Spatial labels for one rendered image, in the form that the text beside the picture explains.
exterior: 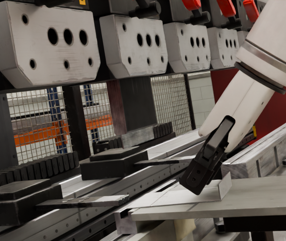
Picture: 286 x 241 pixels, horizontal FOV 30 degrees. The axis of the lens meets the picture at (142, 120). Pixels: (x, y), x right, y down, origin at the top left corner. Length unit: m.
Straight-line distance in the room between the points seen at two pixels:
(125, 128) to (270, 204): 0.22
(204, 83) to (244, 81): 8.44
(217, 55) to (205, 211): 0.45
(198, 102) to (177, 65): 8.32
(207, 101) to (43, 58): 8.60
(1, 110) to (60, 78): 0.77
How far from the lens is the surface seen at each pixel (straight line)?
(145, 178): 1.30
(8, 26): 0.50
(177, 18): 0.87
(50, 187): 0.90
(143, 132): 0.79
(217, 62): 1.04
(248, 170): 1.19
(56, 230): 0.99
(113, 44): 0.67
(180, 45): 0.85
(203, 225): 0.90
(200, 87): 9.14
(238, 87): 0.66
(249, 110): 0.66
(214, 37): 1.04
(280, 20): 0.67
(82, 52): 0.59
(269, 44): 0.67
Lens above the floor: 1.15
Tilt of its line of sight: 3 degrees down
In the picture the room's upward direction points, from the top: 9 degrees counter-clockwise
